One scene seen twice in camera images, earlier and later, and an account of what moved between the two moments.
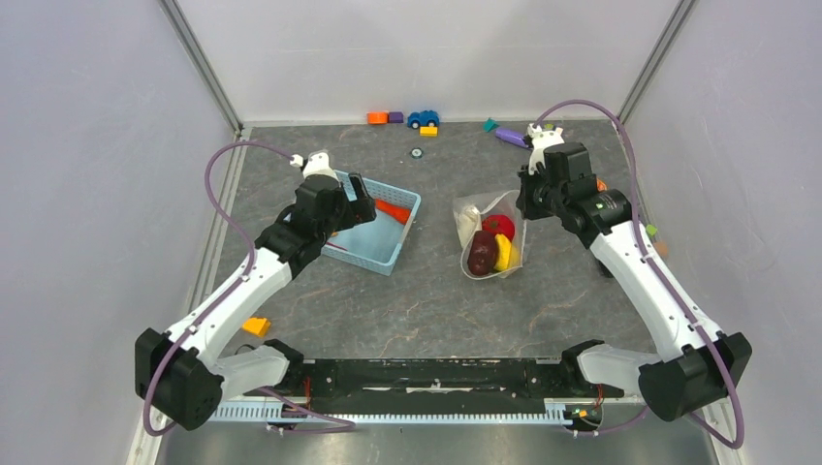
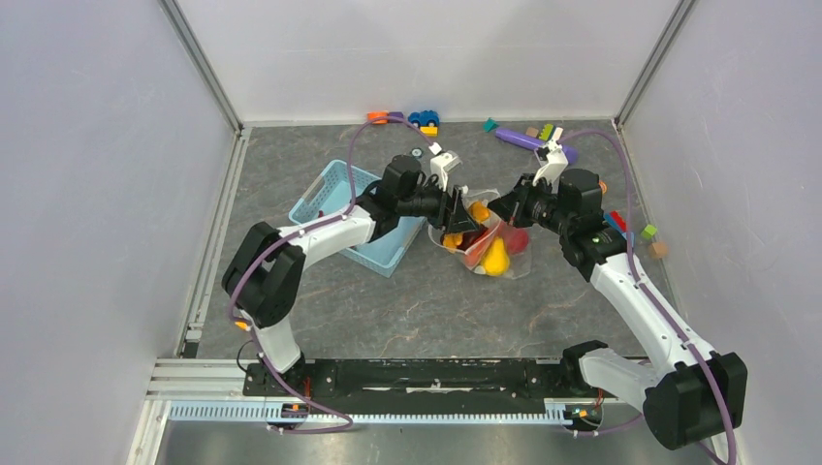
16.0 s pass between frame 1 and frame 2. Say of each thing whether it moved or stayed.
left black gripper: moved
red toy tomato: moved
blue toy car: stayed
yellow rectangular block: stayed
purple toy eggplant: stayed
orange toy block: stayed
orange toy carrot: moved
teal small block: stayed
